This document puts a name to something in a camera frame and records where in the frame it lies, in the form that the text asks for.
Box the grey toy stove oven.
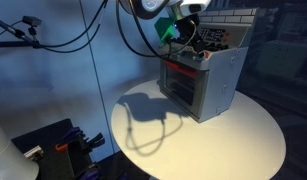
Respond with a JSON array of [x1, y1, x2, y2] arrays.
[[160, 8, 259, 123]]

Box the black camera on stand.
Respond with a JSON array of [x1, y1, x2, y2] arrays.
[[0, 16, 42, 49]]

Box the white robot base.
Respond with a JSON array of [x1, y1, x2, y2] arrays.
[[0, 126, 39, 180]]

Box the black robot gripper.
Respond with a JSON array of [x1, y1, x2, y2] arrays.
[[175, 16, 205, 54]]

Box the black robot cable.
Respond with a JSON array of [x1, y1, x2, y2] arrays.
[[36, 0, 197, 59]]

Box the red oven door handle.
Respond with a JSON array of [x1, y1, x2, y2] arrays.
[[165, 61, 197, 77]]

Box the black pliers in rack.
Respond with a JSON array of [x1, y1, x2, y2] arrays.
[[84, 133, 105, 152]]

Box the right blue stove knob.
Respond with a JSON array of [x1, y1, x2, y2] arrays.
[[195, 54, 205, 62]]

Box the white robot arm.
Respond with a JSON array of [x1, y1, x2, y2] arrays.
[[115, 0, 211, 57]]

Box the round white table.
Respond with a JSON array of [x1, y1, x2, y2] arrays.
[[111, 80, 286, 180]]

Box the purple handled pliers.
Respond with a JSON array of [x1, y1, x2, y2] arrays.
[[60, 127, 84, 144]]

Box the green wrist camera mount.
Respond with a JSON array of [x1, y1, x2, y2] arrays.
[[154, 17, 174, 44]]

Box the black tool rack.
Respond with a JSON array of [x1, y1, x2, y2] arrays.
[[37, 138, 92, 180]]

